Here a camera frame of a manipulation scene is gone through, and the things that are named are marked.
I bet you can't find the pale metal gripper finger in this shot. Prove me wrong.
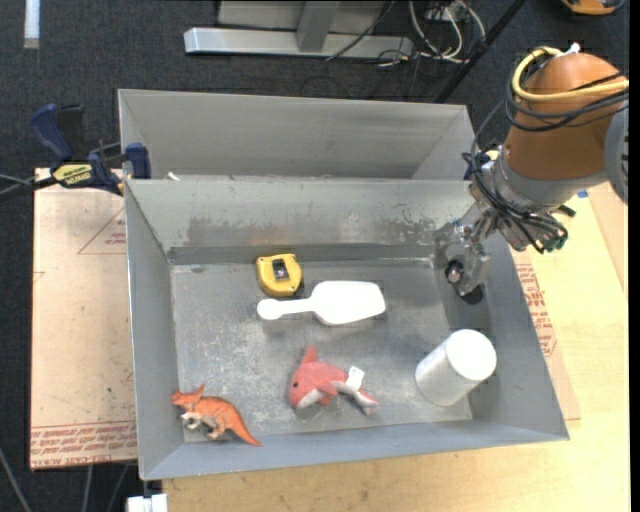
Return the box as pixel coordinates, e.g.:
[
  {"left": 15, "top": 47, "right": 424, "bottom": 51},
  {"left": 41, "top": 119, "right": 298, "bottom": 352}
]
[
  {"left": 445, "top": 244, "right": 494, "bottom": 299},
  {"left": 432, "top": 219, "right": 474, "bottom": 267}
]

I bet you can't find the white cylinder cup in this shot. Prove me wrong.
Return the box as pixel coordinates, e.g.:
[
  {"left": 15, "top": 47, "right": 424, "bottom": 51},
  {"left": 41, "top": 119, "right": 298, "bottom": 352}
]
[{"left": 414, "top": 328, "right": 499, "bottom": 408}]

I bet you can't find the white plastic scoop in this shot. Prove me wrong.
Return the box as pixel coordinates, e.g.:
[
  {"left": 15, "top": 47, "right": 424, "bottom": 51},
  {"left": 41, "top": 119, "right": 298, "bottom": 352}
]
[{"left": 256, "top": 279, "right": 387, "bottom": 328}]

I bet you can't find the grey metal bin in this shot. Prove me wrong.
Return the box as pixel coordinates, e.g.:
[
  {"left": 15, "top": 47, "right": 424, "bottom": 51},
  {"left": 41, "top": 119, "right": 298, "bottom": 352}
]
[{"left": 117, "top": 88, "right": 570, "bottom": 482}]

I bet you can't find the yellow tape measure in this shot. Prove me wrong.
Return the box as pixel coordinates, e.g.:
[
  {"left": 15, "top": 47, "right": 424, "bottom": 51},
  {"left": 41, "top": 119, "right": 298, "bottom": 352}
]
[{"left": 255, "top": 252, "right": 304, "bottom": 299}]

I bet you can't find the pink plush shark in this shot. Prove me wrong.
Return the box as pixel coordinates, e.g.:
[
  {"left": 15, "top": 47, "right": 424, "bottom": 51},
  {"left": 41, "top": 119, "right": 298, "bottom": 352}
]
[{"left": 288, "top": 345, "right": 381, "bottom": 417}]

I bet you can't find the orange toy dinosaur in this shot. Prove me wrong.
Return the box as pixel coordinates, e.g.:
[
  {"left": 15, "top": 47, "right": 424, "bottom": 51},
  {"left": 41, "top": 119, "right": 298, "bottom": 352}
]
[{"left": 171, "top": 383, "right": 264, "bottom": 448}]

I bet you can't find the brown cardboard board red print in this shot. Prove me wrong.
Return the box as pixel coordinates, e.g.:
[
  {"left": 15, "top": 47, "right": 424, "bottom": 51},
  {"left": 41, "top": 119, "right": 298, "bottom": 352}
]
[{"left": 29, "top": 167, "right": 582, "bottom": 471}]

